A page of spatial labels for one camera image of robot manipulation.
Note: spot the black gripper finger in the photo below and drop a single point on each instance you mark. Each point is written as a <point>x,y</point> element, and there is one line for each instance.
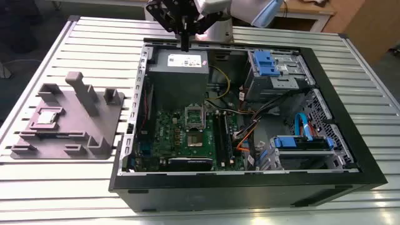
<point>159,16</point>
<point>210,20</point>

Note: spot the silver CPU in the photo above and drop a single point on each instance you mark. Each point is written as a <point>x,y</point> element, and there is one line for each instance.
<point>47,117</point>

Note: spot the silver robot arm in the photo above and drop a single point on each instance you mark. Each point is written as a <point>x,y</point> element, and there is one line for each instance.
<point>219,30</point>

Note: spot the CPU socket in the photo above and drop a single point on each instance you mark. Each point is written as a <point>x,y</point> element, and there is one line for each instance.
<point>197,140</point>

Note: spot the large blue drive clip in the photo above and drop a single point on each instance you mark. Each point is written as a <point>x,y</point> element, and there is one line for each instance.
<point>265,57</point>

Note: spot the small blue drive clip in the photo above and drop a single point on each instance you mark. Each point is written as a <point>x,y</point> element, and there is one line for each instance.
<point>270,71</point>

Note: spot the grey power supply unit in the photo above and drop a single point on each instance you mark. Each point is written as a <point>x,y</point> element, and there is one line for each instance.
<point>178,84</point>

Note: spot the silver optical drive cage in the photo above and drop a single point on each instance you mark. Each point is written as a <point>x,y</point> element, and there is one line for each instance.
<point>282,84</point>

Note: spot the black office chair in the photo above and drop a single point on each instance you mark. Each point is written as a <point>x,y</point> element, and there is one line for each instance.
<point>25,35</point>

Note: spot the grey parts rack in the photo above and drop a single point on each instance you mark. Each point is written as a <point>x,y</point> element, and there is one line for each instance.
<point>73,112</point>

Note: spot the wooden cabinet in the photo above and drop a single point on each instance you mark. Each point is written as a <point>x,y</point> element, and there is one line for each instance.
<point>369,28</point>

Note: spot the black RAM slot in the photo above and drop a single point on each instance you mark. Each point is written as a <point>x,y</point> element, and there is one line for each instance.
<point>222,140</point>
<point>218,140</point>

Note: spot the green motherboard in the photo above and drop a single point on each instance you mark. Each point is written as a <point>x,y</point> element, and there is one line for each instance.
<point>169,145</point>

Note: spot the blue board connector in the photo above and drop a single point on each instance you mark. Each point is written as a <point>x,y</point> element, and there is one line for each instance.
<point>147,150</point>

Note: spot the hard disk in blue carrier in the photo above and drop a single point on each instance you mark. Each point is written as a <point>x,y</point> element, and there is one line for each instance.
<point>286,142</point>

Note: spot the blue RAM stick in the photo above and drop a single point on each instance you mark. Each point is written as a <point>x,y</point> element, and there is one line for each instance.
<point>53,135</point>

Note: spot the black graphics card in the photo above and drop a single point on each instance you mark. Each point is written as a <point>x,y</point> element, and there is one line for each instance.
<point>187,164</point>

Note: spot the silver disk bay cage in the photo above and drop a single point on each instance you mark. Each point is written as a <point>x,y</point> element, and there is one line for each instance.
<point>306,153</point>

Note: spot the black PC case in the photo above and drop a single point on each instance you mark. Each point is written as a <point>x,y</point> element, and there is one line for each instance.
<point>238,187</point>

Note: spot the wooden desk white frame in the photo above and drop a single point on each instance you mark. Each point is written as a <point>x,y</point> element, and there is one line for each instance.
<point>313,9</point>

